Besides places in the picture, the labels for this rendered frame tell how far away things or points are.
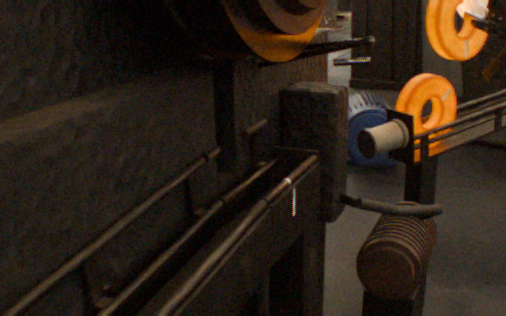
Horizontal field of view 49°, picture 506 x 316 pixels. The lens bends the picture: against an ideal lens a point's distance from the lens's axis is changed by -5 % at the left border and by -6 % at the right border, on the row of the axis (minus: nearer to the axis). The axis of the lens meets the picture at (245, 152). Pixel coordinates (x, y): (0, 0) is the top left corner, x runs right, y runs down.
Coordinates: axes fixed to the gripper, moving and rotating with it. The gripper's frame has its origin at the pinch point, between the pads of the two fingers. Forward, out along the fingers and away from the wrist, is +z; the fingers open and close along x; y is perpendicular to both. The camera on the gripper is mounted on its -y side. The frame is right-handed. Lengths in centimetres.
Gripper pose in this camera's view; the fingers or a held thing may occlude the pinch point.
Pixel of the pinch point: (460, 9)
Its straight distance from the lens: 117.6
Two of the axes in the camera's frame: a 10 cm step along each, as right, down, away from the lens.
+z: -4.8, -5.0, 7.2
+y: 1.1, -8.5, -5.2
